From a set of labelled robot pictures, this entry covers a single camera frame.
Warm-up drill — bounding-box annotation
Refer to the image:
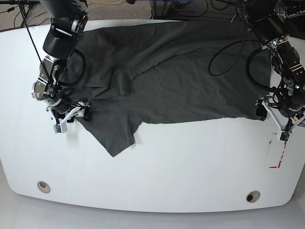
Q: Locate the yellow cable on floor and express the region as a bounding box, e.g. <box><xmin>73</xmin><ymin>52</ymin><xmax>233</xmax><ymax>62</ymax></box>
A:
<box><xmin>88</xmin><ymin>0</ymin><xmax>123</xmax><ymax>7</ymax></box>

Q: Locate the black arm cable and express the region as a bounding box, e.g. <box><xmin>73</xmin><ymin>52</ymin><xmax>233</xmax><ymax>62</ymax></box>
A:
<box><xmin>208</xmin><ymin>38</ymin><xmax>263</xmax><ymax>78</ymax></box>

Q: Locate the white power strip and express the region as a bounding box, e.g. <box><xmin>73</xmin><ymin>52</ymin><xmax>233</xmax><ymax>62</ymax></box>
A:
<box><xmin>284</xmin><ymin>4</ymin><xmax>305</xmax><ymax>19</ymax></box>

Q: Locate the dark grey t-shirt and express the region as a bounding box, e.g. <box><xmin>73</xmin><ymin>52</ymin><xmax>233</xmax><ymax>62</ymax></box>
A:
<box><xmin>72</xmin><ymin>21</ymin><xmax>263</xmax><ymax>156</ymax></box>

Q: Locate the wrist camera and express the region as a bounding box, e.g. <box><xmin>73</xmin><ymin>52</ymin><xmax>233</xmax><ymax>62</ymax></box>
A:
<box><xmin>277</xmin><ymin>130</ymin><xmax>292</xmax><ymax>143</ymax></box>
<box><xmin>53</xmin><ymin>123</ymin><xmax>68</xmax><ymax>134</ymax></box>

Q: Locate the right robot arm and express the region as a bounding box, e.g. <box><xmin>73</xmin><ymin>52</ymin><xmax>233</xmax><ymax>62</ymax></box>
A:
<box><xmin>32</xmin><ymin>0</ymin><xmax>91</xmax><ymax>133</ymax></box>

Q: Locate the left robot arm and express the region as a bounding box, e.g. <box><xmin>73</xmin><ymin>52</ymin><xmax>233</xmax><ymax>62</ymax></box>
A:
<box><xmin>237</xmin><ymin>0</ymin><xmax>305</xmax><ymax>135</ymax></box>

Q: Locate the right table cable grommet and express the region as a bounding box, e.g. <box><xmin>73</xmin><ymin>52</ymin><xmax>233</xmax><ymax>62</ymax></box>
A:
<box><xmin>246</xmin><ymin>190</ymin><xmax>261</xmax><ymax>203</ymax></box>

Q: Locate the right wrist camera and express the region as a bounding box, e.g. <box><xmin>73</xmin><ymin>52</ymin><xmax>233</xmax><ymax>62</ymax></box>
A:
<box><xmin>53</xmin><ymin>123</ymin><xmax>68</xmax><ymax>134</ymax></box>

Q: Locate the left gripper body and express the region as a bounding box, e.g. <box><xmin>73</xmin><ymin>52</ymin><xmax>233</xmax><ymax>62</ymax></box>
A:
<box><xmin>255</xmin><ymin>95</ymin><xmax>305</xmax><ymax>132</ymax></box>

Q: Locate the left table cable grommet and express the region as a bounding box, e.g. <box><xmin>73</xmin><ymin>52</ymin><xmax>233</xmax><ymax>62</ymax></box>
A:
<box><xmin>37</xmin><ymin>181</ymin><xmax>51</xmax><ymax>194</ymax></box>

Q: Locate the table cable grommet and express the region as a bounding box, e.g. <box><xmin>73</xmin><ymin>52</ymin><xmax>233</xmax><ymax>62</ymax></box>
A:
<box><xmin>37</xmin><ymin>181</ymin><xmax>51</xmax><ymax>194</ymax></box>
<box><xmin>246</xmin><ymin>190</ymin><xmax>261</xmax><ymax>203</ymax></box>

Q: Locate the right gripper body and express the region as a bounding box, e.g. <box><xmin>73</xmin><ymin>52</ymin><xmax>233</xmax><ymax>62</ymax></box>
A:
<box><xmin>46</xmin><ymin>100</ymin><xmax>90</xmax><ymax>124</ymax></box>

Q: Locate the black tripod stand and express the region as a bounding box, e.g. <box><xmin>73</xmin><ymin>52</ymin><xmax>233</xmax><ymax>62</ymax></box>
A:
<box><xmin>0</xmin><ymin>0</ymin><xmax>50</xmax><ymax>30</ymax></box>

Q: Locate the red tape rectangle marking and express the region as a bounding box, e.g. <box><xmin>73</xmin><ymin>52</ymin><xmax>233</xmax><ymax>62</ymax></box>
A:
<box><xmin>265</xmin><ymin>133</ymin><xmax>286</xmax><ymax>168</ymax></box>

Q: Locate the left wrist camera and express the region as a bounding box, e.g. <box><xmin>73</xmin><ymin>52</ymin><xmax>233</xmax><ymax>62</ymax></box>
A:
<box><xmin>277</xmin><ymin>130</ymin><xmax>292</xmax><ymax>143</ymax></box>

